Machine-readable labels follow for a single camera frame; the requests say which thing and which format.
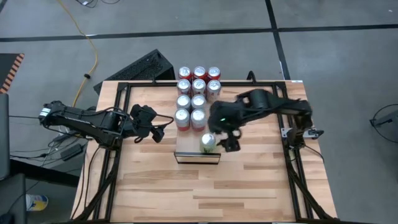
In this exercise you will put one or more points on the white blue yellow container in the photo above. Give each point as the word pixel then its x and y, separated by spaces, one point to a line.
pixel 37 203

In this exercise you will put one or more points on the black table clamp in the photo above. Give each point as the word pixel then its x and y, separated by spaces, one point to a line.
pixel 251 77
pixel 153 81

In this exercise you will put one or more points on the red raspberry Spindrift can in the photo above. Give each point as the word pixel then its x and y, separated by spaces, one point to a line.
pixel 182 116

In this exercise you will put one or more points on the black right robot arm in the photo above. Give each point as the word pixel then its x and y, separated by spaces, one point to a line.
pixel 273 104

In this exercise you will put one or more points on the wooden shelf black frame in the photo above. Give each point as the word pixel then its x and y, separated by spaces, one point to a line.
pixel 189 143

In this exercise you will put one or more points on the green beverage can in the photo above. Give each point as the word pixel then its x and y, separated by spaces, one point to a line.
pixel 208 140

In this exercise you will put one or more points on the silver metal mounting plate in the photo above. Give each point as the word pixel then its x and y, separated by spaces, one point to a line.
pixel 284 132

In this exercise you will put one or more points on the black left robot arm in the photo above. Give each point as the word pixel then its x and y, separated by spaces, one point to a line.
pixel 81 119

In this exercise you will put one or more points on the silver beverage can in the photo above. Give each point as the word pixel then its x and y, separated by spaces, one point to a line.
pixel 198 116

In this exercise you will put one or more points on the black orange striped mat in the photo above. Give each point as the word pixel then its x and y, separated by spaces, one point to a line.
pixel 7 68

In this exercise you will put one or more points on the black floor stand base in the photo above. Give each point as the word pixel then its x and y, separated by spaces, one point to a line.
pixel 388 119

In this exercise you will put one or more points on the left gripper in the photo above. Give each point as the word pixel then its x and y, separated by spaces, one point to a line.
pixel 143 118

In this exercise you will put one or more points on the silver Diet Coke can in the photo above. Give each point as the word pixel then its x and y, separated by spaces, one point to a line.
pixel 198 84
pixel 214 86
pixel 183 85

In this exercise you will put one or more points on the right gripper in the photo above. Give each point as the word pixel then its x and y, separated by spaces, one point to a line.
pixel 224 116

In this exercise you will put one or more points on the red Fanta strawberry can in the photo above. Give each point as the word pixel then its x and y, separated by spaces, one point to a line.
pixel 184 72
pixel 214 72
pixel 199 71

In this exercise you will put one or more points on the black power adapter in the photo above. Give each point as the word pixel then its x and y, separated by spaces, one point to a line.
pixel 71 152

